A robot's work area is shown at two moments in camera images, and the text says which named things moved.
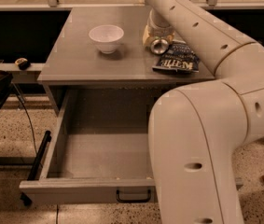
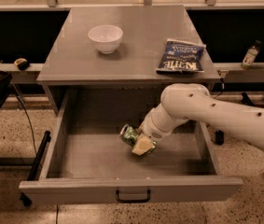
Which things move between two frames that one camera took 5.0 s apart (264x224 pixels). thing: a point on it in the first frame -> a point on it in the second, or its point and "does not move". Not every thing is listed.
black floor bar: x=32 y=174 does not move
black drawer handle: x=132 y=201 does not move
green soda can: x=159 y=46 -> x=130 y=135
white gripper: x=160 y=32 -> x=150 y=131
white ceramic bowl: x=107 y=37 does not move
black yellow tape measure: x=22 y=63 does not move
